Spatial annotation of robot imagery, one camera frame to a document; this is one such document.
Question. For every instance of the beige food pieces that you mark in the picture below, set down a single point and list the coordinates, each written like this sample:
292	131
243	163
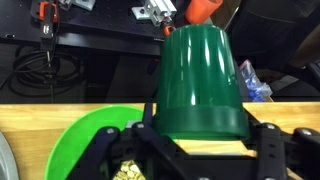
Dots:
130	170

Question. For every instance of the orange plastic cup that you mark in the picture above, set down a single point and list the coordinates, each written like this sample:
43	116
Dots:
201	10

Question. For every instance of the grey round tray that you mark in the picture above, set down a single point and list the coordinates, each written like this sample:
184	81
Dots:
6	160

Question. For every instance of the aluminium bracket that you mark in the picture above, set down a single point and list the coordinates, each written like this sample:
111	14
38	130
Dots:
155	10

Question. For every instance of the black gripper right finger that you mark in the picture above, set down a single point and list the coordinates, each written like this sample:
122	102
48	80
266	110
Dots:
273	153

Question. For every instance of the black optical breadboard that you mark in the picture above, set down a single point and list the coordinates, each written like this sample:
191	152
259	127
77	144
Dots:
110	25

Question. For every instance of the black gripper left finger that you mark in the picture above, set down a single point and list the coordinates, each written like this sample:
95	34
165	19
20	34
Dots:
150	153

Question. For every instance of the bright green bowl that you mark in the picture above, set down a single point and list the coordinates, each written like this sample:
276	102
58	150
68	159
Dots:
76	143

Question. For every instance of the orange black hand tool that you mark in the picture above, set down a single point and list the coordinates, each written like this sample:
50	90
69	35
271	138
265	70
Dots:
46	20

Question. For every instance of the dark green plastic cup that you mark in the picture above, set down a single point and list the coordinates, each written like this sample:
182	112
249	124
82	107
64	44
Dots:
200	83

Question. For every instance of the blue plastic bag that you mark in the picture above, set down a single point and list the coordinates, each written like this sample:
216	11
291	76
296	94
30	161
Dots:
255	83

